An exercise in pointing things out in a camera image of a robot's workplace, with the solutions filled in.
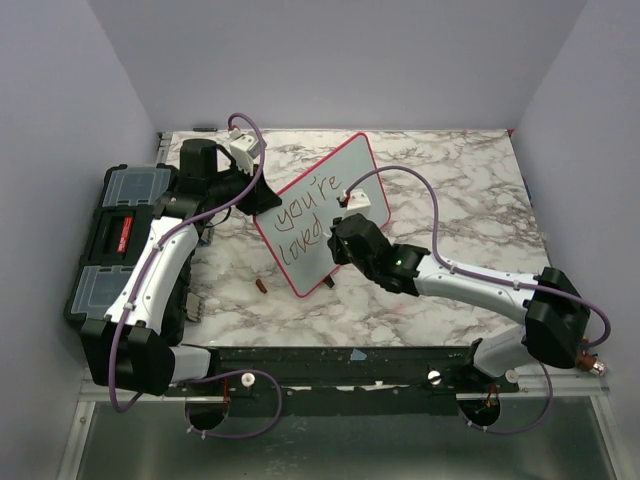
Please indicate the black plastic toolbox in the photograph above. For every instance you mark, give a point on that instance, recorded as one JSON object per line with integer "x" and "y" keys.
{"x": 118, "y": 232}

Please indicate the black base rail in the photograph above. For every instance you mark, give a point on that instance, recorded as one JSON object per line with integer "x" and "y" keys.
{"x": 341, "y": 381}

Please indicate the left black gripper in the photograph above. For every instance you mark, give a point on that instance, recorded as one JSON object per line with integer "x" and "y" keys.
{"x": 261, "y": 197}

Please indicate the copper cable connector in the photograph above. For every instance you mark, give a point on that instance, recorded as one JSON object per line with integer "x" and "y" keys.
{"x": 588, "y": 361}

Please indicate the pink framed whiteboard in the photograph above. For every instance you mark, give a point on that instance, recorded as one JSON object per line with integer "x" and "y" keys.
{"x": 296, "y": 231}

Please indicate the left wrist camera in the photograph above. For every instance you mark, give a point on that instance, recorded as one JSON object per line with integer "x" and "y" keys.
{"x": 246, "y": 150}

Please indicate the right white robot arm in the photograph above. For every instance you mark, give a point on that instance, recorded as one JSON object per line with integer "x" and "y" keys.
{"x": 550, "y": 321}

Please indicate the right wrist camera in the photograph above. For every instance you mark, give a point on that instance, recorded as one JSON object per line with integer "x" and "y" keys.
{"x": 354, "y": 202}

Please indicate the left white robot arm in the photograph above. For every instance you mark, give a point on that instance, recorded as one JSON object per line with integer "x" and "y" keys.
{"x": 129, "y": 297}

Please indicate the brown marker cap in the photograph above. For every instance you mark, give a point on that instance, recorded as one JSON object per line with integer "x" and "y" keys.
{"x": 260, "y": 285}

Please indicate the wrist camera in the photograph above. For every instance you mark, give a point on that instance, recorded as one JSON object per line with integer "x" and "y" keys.
{"x": 246, "y": 150}
{"x": 354, "y": 202}

